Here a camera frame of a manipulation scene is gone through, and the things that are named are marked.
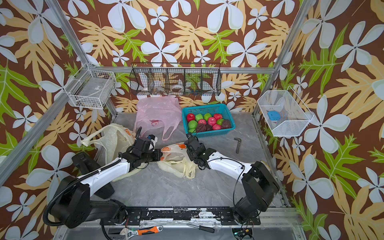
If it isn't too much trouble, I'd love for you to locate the pink plastic bag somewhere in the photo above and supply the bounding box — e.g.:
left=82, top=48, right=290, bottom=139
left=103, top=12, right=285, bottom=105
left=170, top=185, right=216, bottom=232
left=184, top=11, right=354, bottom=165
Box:
left=134, top=96, right=182, bottom=141

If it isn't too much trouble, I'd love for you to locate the pale yellow bag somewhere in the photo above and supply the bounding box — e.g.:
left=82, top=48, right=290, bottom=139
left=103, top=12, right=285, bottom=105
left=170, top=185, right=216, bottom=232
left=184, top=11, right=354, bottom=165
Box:
left=157, top=143, right=198, bottom=179

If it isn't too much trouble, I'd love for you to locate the dark purple fruit toy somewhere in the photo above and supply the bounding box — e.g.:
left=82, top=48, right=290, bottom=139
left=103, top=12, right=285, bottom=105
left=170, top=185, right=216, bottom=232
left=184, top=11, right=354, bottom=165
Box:
left=196, top=124, right=207, bottom=133

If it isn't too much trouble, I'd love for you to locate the yellow plastic bag with fruit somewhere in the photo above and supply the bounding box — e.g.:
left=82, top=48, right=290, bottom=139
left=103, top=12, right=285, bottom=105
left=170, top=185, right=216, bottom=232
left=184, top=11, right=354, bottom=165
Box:
left=81, top=124, right=141, bottom=182

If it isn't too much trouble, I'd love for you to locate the green cabbage toy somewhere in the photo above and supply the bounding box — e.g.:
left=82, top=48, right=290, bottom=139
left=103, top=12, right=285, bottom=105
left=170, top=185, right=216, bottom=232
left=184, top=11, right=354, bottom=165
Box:
left=188, top=120, right=198, bottom=129

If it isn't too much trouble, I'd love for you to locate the pink red fruit toy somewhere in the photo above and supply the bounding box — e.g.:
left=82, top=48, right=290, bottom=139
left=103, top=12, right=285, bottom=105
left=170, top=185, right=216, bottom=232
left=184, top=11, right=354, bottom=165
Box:
left=198, top=119, right=207, bottom=125

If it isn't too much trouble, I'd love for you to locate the small red fruit toy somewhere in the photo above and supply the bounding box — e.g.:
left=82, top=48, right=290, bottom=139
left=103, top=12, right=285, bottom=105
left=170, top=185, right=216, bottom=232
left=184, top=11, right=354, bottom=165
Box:
left=213, top=124, right=222, bottom=131

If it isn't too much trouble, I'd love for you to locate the teal plastic basket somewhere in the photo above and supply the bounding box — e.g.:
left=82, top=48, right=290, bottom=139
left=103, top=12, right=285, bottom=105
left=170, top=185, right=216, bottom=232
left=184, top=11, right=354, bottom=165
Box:
left=182, top=104, right=236, bottom=138

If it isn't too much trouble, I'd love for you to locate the green bumpy fruit toy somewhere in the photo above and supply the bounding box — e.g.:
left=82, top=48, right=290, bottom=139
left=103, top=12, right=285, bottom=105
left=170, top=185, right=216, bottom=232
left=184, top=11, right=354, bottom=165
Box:
left=195, top=114, right=204, bottom=122

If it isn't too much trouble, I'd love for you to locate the red apple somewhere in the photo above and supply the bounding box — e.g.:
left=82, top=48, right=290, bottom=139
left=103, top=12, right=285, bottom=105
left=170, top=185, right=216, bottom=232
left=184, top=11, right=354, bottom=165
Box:
left=187, top=113, right=196, bottom=123

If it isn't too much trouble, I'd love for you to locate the green apple toy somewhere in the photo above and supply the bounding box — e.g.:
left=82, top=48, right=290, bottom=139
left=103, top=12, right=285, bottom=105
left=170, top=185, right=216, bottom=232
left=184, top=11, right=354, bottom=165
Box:
left=204, top=113, right=212, bottom=121

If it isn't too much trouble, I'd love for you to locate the green round fruit toy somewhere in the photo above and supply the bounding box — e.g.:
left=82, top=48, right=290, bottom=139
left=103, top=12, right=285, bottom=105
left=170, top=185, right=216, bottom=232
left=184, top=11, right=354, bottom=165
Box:
left=216, top=119, right=224, bottom=126

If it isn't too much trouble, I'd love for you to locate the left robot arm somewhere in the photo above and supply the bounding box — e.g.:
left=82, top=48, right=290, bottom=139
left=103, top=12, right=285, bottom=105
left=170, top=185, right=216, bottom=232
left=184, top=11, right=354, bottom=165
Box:
left=43, top=132, right=163, bottom=229

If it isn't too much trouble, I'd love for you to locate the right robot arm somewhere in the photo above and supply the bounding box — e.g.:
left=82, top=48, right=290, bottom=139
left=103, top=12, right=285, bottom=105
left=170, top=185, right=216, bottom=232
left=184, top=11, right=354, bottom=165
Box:
left=184, top=134, right=280, bottom=225

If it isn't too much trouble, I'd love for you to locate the grey allen key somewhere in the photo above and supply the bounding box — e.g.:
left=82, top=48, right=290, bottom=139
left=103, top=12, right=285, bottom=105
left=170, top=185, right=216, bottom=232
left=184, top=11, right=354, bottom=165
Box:
left=234, top=138, right=242, bottom=154

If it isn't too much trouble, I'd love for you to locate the orange adjustable wrench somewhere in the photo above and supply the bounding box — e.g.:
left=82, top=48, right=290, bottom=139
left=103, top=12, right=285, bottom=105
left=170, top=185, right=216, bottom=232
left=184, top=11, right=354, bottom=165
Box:
left=120, top=226, right=163, bottom=240

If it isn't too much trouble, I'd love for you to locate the blue object in basket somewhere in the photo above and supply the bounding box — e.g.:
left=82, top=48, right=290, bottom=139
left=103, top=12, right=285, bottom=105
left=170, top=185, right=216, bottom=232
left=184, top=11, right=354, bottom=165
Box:
left=268, top=111, right=281, bottom=122

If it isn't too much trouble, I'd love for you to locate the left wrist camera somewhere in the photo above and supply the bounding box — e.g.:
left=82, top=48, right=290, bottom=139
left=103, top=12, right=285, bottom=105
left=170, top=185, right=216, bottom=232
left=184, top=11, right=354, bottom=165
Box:
left=148, top=135, right=158, bottom=150

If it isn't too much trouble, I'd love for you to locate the black wire basket rear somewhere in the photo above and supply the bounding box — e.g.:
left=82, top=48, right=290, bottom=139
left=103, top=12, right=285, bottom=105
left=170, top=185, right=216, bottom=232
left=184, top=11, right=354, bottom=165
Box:
left=129, top=62, right=222, bottom=96

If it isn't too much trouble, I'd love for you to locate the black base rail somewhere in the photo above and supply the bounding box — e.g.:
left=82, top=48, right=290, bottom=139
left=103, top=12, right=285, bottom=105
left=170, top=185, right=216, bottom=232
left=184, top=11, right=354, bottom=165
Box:
left=106, top=207, right=261, bottom=226

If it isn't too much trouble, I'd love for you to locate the white wire basket left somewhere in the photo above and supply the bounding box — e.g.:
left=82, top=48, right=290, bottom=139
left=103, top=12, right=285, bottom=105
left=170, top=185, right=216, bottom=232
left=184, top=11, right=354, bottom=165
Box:
left=64, top=64, right=116, bottom=110

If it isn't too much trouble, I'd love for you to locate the white wire basket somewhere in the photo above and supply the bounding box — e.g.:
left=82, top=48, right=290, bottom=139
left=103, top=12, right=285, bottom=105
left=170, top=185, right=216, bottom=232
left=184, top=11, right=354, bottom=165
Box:
left=64, top=64, right=116, bottom=110
left=258, top=87, right=314, bottom=138

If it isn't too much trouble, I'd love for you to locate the black handled screwdriver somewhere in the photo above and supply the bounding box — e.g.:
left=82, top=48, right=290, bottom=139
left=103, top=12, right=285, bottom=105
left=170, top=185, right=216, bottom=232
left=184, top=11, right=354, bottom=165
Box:
left=187, top=224, right=215, bottom=234

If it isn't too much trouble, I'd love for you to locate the white wire basket right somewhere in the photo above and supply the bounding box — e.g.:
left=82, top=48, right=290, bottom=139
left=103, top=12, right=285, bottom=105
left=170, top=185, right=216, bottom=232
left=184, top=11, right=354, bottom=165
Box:
left=258, top=87, right=314, bottom=138

